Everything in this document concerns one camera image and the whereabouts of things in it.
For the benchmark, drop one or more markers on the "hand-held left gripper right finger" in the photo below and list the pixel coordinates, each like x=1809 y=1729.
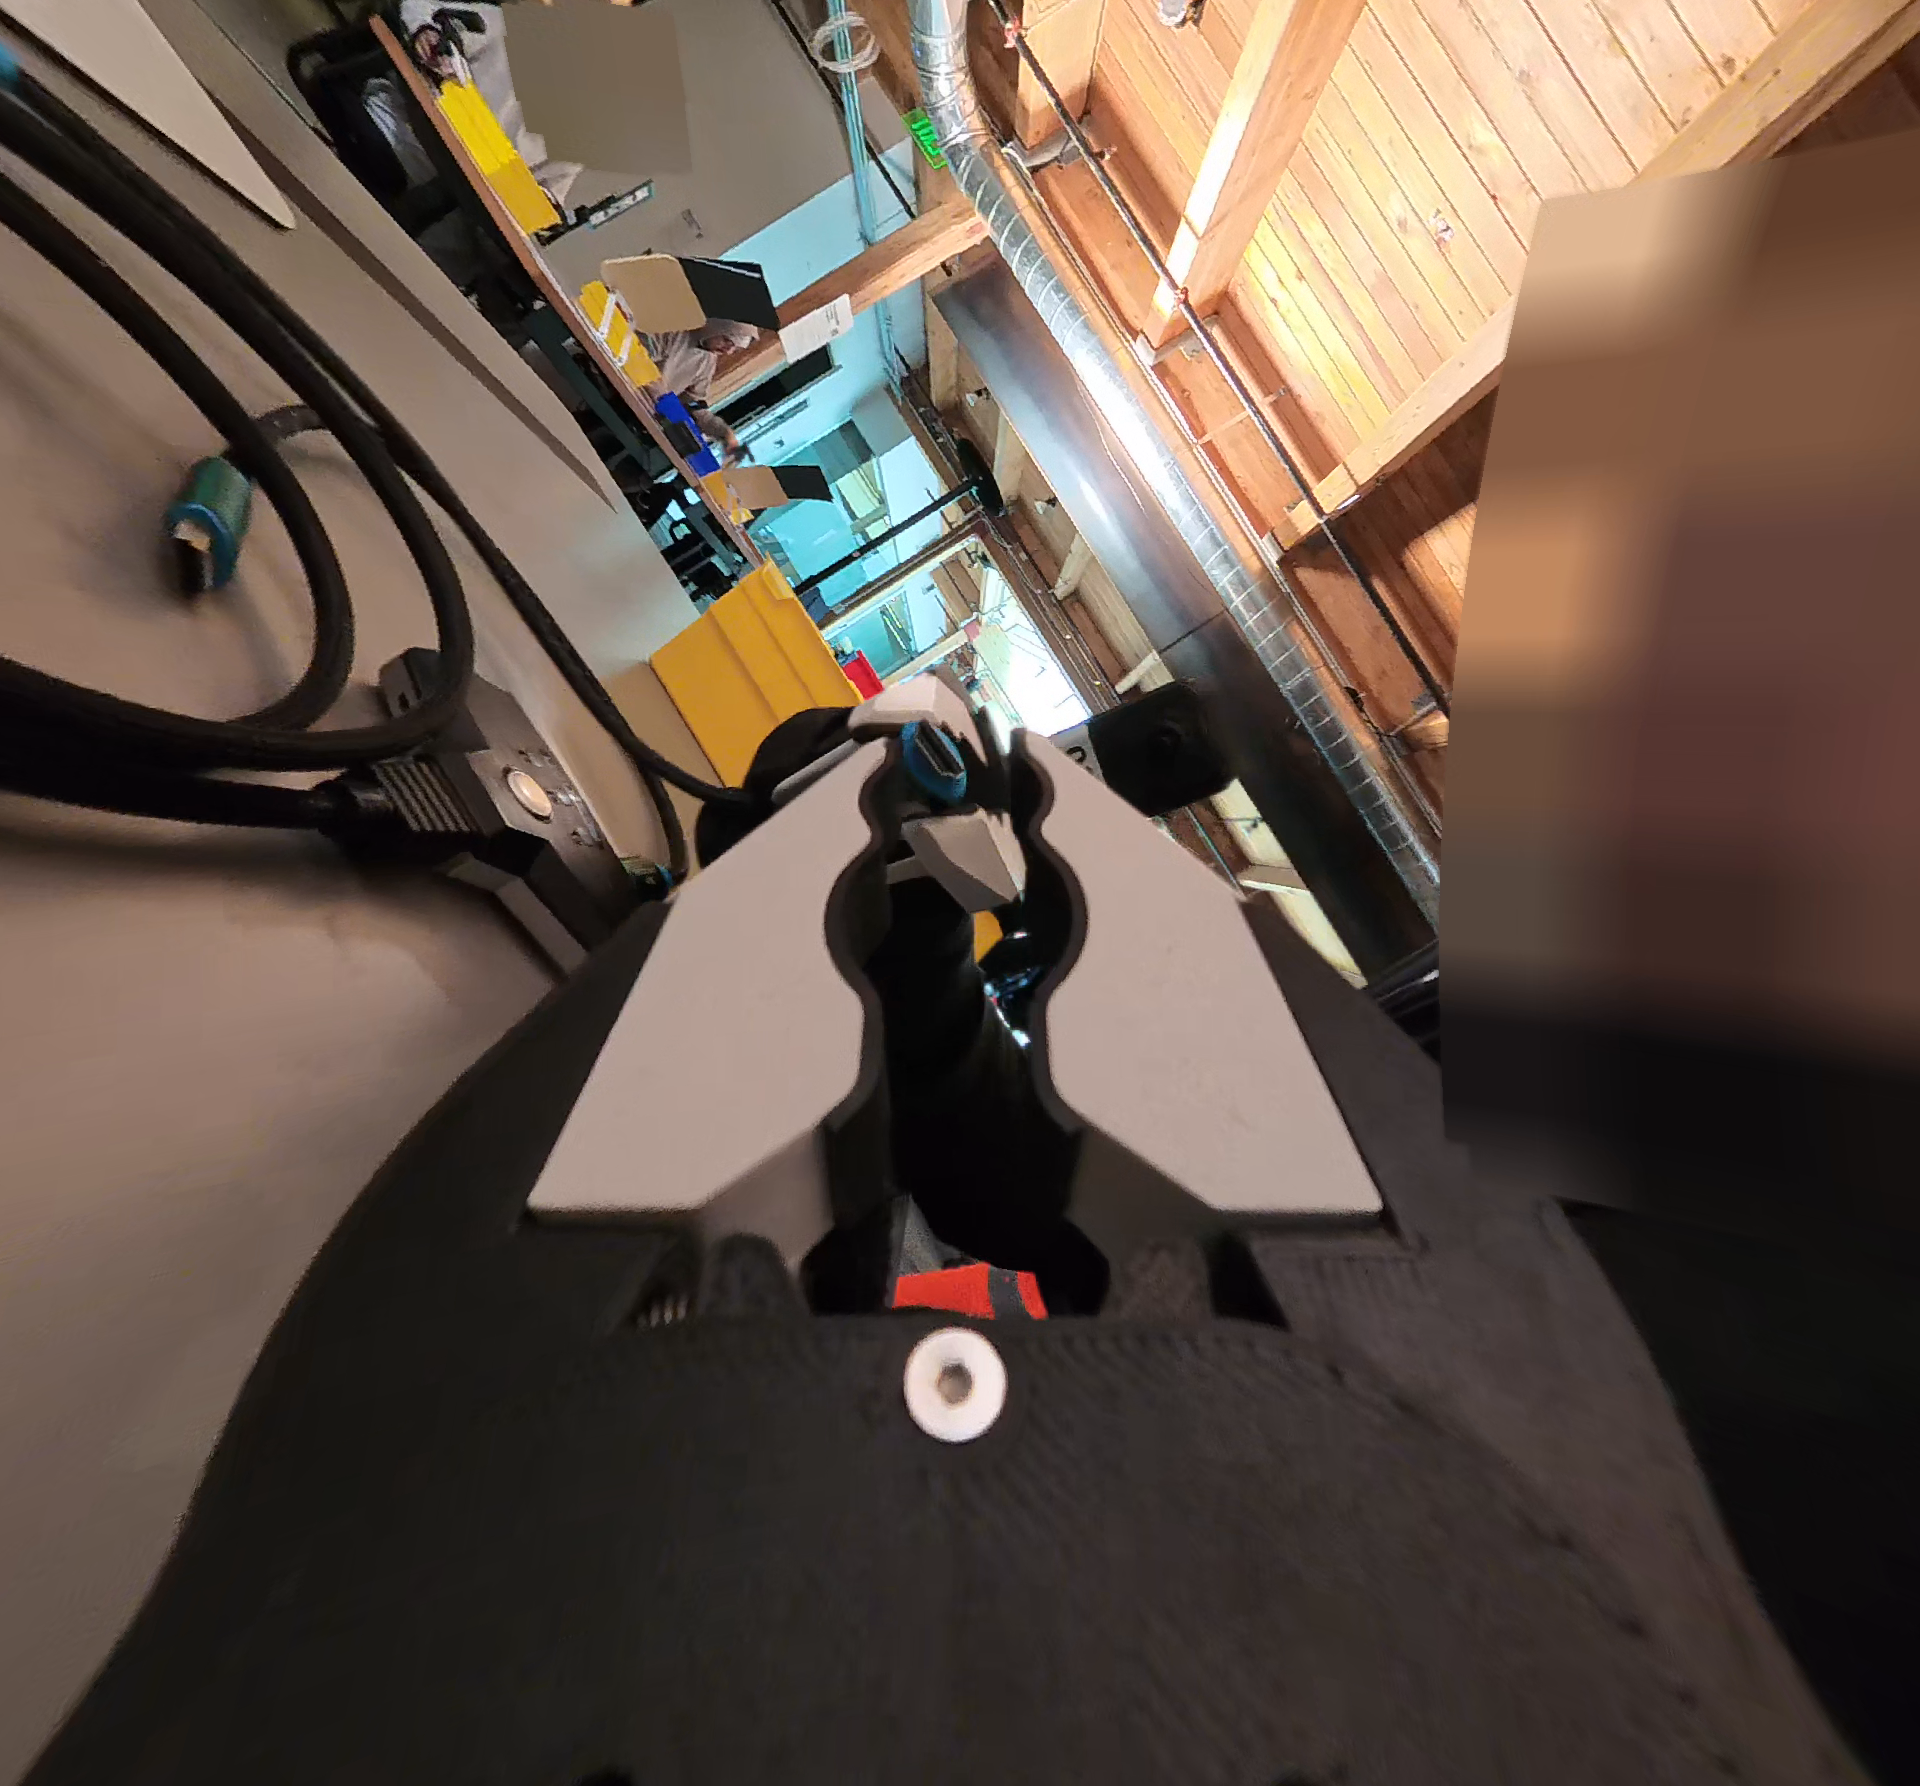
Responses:
x=1200 y=1051

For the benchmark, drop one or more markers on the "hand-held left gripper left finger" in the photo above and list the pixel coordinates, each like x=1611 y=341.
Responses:
x=705 y=1051

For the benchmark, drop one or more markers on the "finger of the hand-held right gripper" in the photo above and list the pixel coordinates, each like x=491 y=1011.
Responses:
x=975 y=859
x=919 y=703

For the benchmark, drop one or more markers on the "black hdmi switch box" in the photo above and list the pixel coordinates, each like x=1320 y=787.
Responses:
x=480 y=736

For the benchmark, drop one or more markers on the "yellow plastic bin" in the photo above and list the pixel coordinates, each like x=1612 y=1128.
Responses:
x=751 y=677

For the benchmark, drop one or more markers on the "orange fabric piece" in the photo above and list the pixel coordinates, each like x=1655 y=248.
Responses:
x=968 y=1291

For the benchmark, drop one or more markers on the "white paper sign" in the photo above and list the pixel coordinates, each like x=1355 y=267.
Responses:
x=818 y=324

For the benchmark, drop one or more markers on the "small yellow parts bin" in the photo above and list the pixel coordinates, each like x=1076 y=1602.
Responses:
x=525 y=188
x=613 y=317
x=476 y=120

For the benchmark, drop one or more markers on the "long wooden workbench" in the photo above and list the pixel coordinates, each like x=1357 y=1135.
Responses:
x=570 y=294

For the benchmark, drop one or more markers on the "green exit sign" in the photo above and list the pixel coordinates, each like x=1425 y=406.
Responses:
x=919 y=136

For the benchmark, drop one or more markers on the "grey flat board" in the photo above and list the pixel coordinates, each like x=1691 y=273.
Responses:
x=134 y=90

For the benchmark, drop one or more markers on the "silver spiral air duct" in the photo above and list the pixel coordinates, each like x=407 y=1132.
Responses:
x=1050 y=300

